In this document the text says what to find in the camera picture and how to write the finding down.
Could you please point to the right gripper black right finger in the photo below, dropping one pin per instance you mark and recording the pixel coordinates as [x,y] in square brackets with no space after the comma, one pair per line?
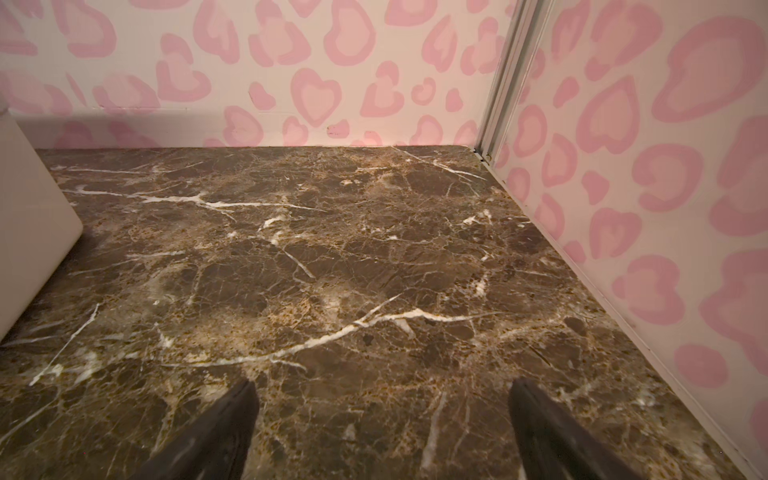
[552,444]

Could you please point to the white plastic storage bin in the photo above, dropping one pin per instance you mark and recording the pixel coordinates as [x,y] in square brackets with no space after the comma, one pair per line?
[39,227]

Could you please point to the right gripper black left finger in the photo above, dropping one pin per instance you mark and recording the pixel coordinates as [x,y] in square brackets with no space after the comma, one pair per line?
[215,445]

